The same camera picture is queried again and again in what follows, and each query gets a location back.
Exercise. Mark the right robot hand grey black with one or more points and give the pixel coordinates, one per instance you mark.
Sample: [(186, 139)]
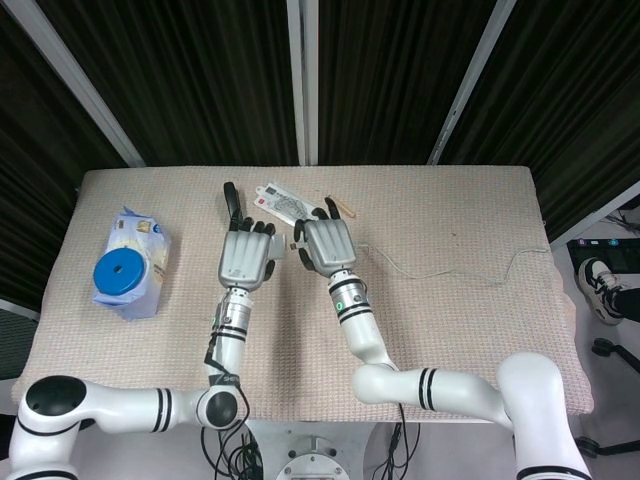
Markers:
[(330, 242)]

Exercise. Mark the left robot hand grey black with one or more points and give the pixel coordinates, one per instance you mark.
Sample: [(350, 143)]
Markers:
[(242, 257)]

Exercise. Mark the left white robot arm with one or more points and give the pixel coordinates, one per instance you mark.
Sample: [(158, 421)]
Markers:
[(125, 400)]

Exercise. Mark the short wooden stick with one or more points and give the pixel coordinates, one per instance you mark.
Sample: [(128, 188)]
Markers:
[(346, 207)]

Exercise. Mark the clear plastic packaged item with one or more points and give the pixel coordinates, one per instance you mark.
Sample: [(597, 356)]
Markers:
[(280, 200)]

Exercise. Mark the blue white tissue pack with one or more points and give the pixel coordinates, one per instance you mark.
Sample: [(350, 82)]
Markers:
[(135, 230)]

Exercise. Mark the blue round disc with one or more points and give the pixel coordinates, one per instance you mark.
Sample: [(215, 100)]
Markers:
[(119, 272)]

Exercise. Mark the beige waffle tablecloth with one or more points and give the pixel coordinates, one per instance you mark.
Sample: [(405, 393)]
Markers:
[(450, 325)]

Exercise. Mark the dark pleated curtain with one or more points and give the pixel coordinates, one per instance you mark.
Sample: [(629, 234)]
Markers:
[(200, 75)]

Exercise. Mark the white black sneaker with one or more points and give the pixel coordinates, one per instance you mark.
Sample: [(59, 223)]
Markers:
[(600, 290)]

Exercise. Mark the black device with stickers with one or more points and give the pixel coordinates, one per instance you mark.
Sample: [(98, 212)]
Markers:
[(615, 248)]

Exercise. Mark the black chair base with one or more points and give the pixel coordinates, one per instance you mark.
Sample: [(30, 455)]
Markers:
[(607, 347)]

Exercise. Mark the white metal frame post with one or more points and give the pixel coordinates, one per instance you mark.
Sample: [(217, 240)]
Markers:
[(470, 85), (302, 75), (75, 85), (595, 212)]

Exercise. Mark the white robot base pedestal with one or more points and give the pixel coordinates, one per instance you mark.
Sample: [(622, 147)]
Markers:
[(312, 450)]

